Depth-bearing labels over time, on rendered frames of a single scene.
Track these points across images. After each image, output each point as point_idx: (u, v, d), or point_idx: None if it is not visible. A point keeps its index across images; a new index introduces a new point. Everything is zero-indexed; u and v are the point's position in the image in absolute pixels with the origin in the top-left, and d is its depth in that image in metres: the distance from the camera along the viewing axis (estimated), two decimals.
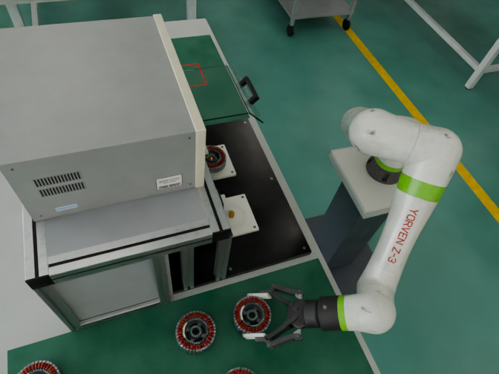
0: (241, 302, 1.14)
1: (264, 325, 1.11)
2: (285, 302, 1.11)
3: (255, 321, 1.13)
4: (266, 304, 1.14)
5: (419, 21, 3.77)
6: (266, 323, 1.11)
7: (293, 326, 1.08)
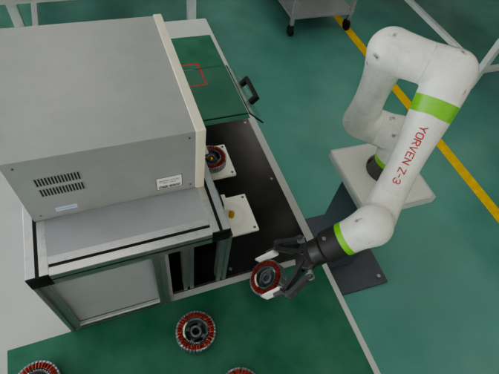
0: (253, 271, 1.17)
1: (278, 280, 1.11)
2: (290, 251, 1.11)
3: (272, 281, 1.15)
4: (273, 262, 1.15)
5: (419, 21, 3.77)
6: (278, 278, 1.11)
7: (305, 270, 1.08)
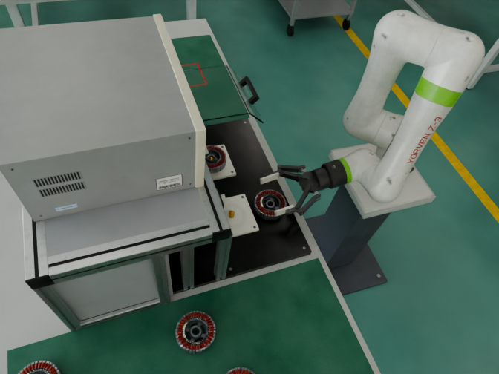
0: (260, 194, 1.35)
1: None
2: (295, 176, 1.32)
3: (273, 208, 1.35)
4: (280, 194, 1.36)
5: None
6: (284, 208, 1.33)
7: (308, 194, 1.31)
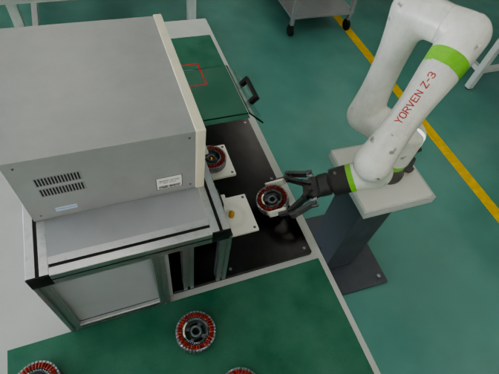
0: (261, 191, 1.33)
1: (284, 202, 1.30)
2: (299, 181, 1.30)
3: (276, 203, 1.32)
4: (281, 188, 1.33)
5: None
6: (284, 201, 1.29)
7: (309, 199, 1.28)
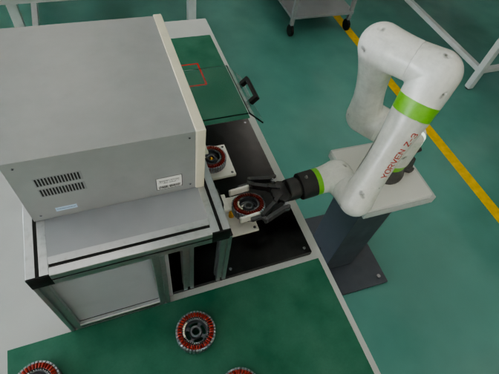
0: (235, 199, 1.28)
1: (262, 205, 1.27)
2: (266, 186, 1.27)
3: (253, 209, 1.28)
4: (255, 194, 1.31)
5: (419, 21, 3.77)
6: (263, 204, 1.27)
7: (278, 203, 1.27)
